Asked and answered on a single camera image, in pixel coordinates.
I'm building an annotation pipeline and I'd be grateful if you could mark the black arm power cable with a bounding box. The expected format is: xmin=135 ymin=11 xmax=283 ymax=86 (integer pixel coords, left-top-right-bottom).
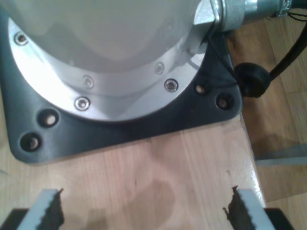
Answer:
xmin=193 ymin=0 xmax=307 ymax=98

